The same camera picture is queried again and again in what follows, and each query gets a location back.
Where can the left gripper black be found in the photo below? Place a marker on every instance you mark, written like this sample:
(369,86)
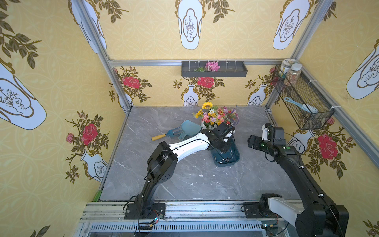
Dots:
(224,144)

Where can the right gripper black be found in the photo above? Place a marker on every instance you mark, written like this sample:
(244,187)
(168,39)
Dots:
(254,141)

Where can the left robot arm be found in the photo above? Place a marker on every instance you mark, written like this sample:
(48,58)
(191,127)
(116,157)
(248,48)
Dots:
(163,161)

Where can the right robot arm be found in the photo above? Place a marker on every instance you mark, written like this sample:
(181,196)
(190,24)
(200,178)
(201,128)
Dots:
(320,215)

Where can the dark teal storage box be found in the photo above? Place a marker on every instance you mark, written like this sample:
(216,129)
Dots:
(230,157)

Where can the white picket flower planter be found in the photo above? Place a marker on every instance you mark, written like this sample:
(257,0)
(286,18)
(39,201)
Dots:
(211,116)

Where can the light blue plastic scoop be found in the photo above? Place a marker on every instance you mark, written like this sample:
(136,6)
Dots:
(189,128)

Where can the light blue brush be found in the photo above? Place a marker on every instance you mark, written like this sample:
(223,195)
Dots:
(305,107)

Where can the pink flower on shelf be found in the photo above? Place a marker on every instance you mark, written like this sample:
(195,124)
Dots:
(212,66)

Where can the clear jar beige lid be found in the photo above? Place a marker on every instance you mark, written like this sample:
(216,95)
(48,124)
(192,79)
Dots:
(293,74)

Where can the clear jar white lid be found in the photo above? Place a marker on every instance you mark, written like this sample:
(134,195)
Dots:
(285,66)

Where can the yellow handled blue garden fork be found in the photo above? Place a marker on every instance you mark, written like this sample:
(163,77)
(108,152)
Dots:
(171,133)

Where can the black wire mesh basket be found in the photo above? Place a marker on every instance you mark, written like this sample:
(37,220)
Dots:
(303,92)

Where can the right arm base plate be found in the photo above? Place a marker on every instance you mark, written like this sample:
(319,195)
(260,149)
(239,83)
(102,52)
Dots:
(256,210)

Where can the dark grey wall shelf tray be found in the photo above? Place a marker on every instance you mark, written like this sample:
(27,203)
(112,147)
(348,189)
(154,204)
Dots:
(228,68)

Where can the aluminium front rail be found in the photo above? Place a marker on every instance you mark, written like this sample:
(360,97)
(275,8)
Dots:
(205,217)

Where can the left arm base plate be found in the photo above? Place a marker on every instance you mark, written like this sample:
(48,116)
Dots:
(133,212)

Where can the aluminium corner frame post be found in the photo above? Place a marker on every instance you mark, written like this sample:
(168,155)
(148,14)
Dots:
(87,19)

